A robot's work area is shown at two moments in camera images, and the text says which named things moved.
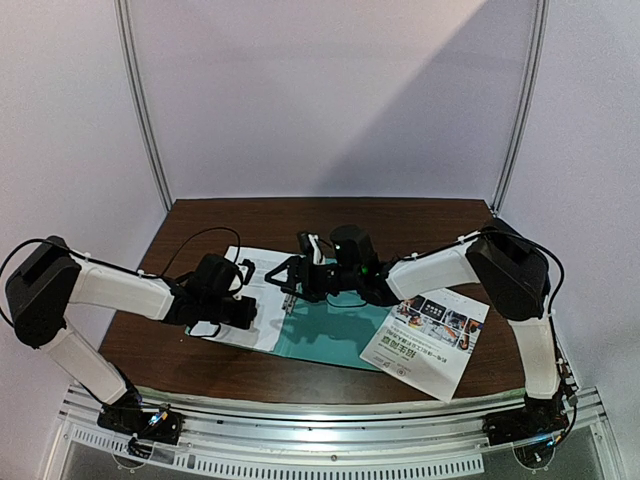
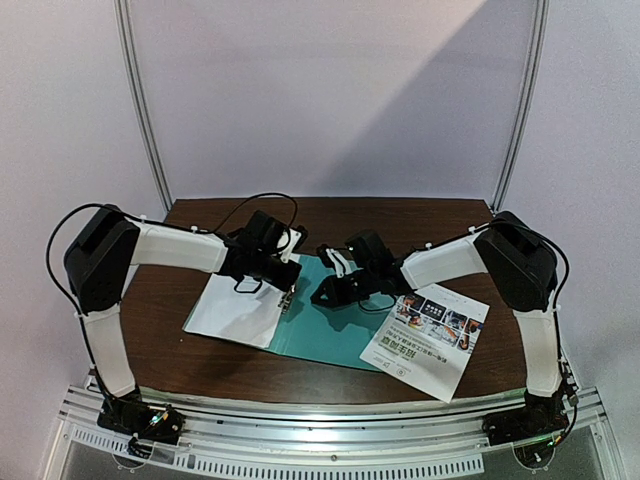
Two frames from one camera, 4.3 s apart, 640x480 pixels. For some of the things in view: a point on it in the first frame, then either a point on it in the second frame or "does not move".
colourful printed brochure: [427, 340] does not move
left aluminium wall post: [140, 100] does not move
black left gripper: [248, 313] to [290, 275]
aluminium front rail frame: [555, 434] does not move
